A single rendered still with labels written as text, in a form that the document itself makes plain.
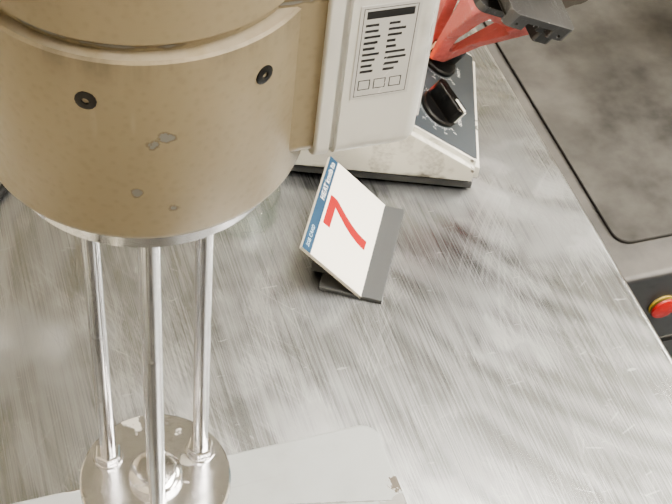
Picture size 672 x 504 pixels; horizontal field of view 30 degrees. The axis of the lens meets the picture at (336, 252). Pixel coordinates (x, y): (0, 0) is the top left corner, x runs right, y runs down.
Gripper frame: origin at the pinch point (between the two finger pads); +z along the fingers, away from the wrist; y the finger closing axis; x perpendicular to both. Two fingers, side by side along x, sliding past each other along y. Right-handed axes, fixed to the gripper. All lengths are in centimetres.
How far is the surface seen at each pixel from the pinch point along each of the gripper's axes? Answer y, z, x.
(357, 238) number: 13.7, 7.0, -8.1
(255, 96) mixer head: 34, -27, -46
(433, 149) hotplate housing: 8.6, 2.1, -2.7
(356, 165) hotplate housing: 7.2, 6.8, -5.9
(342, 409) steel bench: 26.2, 8.5, -13.1
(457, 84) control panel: 2.1, 1.4, 2.2
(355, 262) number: 15.6, 7.3, -8.9
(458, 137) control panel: 7.5, 1.4, -0.3
